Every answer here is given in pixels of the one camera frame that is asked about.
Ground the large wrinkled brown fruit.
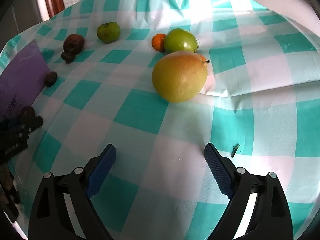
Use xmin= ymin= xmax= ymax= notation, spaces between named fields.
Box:
xmin=63 ymin=34 xmax=85 ymax=54

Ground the dark brown date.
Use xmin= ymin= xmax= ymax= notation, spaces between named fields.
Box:
xmin=20 ymin=106 xmax=36 ymax=123
xmin=44 ymin=71 xmax=58 ymax=87

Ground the large green apple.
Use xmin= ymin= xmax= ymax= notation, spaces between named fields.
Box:
xmin=164 ymin=28 xmax=198 ymax=53

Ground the teal white checked tablecloth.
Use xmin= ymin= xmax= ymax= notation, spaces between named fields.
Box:
xmin=0 ymin=0 xmax=320 ymax=240

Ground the small green apple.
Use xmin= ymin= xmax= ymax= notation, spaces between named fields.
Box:
xmin=97 ymin=22 xmax=121 ymax=44

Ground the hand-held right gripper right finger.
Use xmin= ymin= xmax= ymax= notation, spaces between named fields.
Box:
xmin=204 ymin=142 xmax=293 ymax=240

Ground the small wrinkled brown fruit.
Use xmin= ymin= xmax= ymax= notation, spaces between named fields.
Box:
xmin=61 ymin=52 xmax=76 ymax=64

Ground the large yellow pear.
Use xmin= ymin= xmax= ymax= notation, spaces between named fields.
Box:
xmin=152 ymin=51 xmax=208 ymax=103

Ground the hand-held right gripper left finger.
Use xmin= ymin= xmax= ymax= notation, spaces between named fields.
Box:
xmin=28 ymin=144 xmax=117 ymax=240

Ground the orange tangerine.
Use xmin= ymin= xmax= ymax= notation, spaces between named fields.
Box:
xmin=152 ymin=33 xmax=167 ymax=52

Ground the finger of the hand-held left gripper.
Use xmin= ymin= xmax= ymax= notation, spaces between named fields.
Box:
xmin=21 ymin=116 xmax=44 ymax=135
xmin=0 ymin=120 xmax=22 ymax=133

